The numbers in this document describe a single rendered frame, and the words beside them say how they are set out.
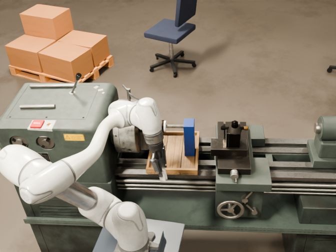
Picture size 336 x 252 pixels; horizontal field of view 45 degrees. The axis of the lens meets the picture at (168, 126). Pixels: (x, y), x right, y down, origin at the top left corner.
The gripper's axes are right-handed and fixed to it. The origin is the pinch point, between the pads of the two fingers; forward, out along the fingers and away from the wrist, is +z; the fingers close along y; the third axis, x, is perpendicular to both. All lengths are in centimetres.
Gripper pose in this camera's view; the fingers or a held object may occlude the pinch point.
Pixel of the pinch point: (162, 174)
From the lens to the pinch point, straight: 200.7
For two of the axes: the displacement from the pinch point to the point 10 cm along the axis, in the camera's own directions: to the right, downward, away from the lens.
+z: 1.8, 8.5, 5.0
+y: -4.1, 5.3, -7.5
